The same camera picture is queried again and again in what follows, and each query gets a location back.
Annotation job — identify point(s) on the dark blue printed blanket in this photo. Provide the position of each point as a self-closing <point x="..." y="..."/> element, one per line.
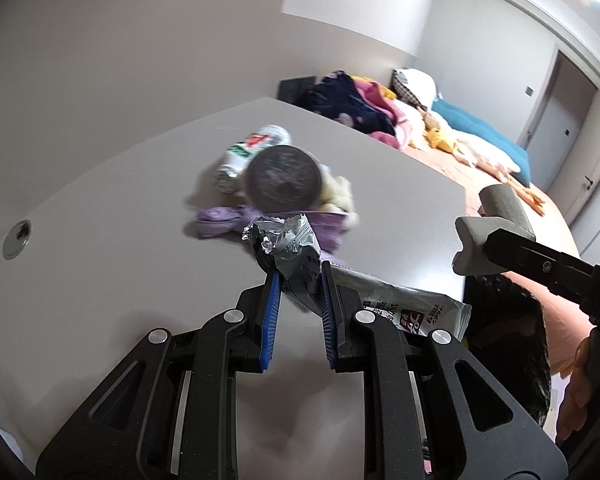
<point x="340" y="100"/>

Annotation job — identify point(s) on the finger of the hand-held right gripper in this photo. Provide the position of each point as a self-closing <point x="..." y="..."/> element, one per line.
<point x="540" y="265"/>

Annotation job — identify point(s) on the white bottle with red-green label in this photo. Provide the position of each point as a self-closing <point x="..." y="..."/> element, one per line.
<point x="250" y="147"/>

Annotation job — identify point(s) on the white snack wrapper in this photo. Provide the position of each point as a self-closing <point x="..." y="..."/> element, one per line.
<point x="290" y="240"/>

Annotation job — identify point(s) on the white cotton balls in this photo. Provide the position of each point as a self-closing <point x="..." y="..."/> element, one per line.
<point x="337" y="192"/>

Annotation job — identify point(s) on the bed with pink sheet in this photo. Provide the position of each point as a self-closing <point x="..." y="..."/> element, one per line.
<point x="450" y="172"/>

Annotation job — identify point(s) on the black trash bag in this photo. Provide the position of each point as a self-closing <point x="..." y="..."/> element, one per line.
<point x="510" y="350"/>

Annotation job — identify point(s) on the purple face mask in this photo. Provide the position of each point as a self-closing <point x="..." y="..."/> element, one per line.
<point x="217" y="220"/>

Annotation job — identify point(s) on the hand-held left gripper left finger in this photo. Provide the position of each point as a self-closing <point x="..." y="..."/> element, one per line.
<point x="271" y="310"/>

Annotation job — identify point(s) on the pink blanket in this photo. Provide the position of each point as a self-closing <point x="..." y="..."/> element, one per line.
<point x="380" y="97"/>

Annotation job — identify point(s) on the checked white pillow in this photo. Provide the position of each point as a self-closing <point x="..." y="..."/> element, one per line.
<point x="420" y="85"/>

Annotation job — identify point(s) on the person's right hand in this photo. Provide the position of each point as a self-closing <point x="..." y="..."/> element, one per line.
<point x="575" y="400"/>

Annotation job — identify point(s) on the grey foam corner piece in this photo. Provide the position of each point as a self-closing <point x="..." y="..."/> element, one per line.
<point x="500" y="205"/>

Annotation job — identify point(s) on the round dark tin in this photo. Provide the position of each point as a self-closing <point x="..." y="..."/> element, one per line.
<point x="282" y="177"/>

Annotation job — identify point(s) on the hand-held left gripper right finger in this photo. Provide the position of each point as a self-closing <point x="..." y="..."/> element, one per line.
<point x="328" y="310"/>

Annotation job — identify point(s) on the grey door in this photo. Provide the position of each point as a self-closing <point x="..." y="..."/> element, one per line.
<point x="555" y="145"/>

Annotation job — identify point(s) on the yellow plush duck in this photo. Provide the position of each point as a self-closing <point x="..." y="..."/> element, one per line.
<point x="437" y="136"/>

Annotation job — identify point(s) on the white plush goose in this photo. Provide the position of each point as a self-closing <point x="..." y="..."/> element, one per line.
<point x="485" y="152"/>

